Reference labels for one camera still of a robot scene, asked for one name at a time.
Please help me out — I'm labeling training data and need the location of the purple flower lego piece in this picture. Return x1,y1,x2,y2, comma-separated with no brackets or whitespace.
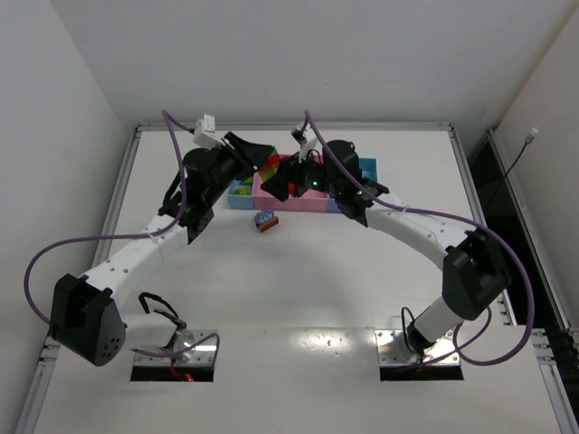
254,210,275,227

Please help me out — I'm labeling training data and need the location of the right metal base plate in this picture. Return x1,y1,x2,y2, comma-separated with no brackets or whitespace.
375,328,460,367

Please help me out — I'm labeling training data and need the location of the periwinkle blue bin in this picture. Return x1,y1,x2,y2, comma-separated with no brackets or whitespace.
327,194,341,213

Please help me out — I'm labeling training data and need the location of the left light blue bin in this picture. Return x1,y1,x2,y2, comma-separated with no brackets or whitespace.
227,177,255,210

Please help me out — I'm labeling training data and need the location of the light blue bin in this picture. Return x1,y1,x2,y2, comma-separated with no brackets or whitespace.
227,177,255,210
358,157,378,182

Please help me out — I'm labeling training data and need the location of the metal base plate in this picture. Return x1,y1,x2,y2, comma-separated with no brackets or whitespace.
134,329,221,368
375,328,460,367

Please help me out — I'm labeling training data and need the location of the white front board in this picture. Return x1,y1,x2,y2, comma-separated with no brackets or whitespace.
35,328,559,433

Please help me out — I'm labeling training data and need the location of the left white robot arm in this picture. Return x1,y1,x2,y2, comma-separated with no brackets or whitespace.
49,132,275,366

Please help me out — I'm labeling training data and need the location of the wrist white camera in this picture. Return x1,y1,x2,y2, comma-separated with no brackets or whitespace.
291,127,318,163
193,114,224,149

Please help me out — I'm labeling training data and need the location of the right light blue bin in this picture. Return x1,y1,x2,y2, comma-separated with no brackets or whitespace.
358,157,378,182

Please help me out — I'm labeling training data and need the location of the pink divided tray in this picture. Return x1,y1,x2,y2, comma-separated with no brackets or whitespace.
253,173,328,212

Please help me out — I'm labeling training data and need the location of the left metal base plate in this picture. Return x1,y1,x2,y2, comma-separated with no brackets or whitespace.
134,329,221,368

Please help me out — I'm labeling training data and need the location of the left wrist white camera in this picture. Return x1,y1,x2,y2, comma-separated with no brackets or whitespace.
193,114,224,149

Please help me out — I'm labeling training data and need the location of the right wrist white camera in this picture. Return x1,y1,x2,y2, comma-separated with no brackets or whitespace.
291,127,318,163

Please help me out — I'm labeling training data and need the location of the black wall cable with plug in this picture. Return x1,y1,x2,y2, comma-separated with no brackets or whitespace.
495,127,539,183

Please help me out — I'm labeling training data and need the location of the multicolour lego block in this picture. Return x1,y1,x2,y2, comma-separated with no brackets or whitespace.
257,148,280,183

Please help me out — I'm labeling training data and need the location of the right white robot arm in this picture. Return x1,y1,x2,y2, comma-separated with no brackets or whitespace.
261,140,510,354

